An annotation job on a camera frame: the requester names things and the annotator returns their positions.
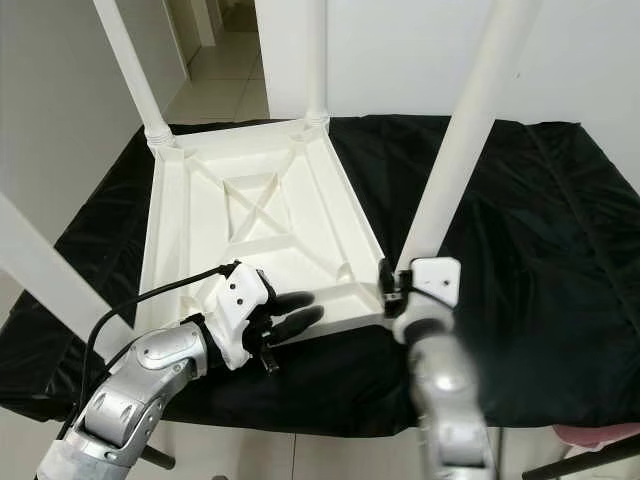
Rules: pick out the cream plastic table top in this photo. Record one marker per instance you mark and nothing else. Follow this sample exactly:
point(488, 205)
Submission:
point(310, 200)

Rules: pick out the white plastic table leg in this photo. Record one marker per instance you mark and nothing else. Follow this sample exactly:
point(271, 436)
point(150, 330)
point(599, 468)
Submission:
point(60, 280)
point(317, 60)
point(130, 70)
point(470, 130)

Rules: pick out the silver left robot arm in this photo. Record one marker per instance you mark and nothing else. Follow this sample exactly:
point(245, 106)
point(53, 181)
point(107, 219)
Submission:
point(130, 390)

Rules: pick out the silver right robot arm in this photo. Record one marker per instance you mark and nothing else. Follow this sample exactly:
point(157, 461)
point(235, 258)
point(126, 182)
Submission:
point(450, 400)

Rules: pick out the black cloth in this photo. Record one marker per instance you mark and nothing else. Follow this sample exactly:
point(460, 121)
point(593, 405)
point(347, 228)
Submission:
point(540, 250)

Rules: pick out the black metal stand leg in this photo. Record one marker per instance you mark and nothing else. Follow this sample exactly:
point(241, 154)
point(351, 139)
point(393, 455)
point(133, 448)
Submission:
point(585, 458)
point(160, 457)

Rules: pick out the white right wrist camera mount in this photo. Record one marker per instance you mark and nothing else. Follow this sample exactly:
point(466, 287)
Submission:
point(435, 280)

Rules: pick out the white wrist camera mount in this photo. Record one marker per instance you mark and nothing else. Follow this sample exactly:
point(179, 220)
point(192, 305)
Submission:
point(242, 295)
point(435, 280)

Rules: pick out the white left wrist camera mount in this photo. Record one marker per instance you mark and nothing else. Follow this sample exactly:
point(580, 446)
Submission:
point(242, 295)

